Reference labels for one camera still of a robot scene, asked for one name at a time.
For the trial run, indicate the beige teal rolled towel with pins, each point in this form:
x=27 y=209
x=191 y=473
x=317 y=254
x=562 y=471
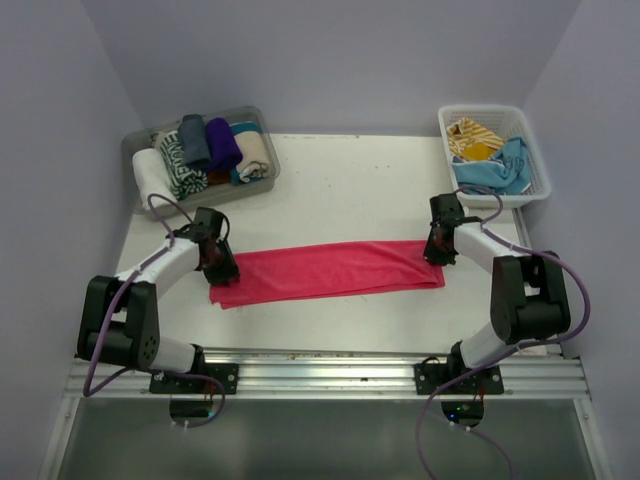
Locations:
x=255 y=164

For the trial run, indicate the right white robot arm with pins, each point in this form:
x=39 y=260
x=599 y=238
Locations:
x=528 y=300

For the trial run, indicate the aluminium mounting rail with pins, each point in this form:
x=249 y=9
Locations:
x=351 y=376

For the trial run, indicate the white plastic basket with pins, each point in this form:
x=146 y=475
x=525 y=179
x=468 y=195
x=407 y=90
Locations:
x=506 y=122

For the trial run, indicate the green patterned rolled towel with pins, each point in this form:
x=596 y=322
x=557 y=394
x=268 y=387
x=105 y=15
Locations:
x=184 y=181

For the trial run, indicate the white rolled towel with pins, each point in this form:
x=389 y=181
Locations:
x=151 y=176

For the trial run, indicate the pink towel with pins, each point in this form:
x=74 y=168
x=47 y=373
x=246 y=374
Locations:
x=328 y=270

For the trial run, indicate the purple rolled towel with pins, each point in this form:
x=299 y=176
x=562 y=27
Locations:
x=223 y=149

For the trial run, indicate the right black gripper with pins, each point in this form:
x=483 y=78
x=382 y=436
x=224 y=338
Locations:
x=434 y=257

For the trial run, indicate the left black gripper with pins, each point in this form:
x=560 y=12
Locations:
x=230 y=268

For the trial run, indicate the grey rolled towel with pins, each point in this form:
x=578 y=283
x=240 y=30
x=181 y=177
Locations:
x=192 y=136

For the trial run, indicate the orange rolled towel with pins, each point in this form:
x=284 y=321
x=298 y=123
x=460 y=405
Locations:
x=218 y=178

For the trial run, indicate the yellow striped towel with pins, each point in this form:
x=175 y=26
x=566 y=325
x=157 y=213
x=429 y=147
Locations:
x=470 y=141

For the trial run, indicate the light blue towel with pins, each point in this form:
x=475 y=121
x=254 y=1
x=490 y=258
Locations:
x=506 y=172

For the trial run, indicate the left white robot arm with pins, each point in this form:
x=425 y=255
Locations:
x=120 y=320

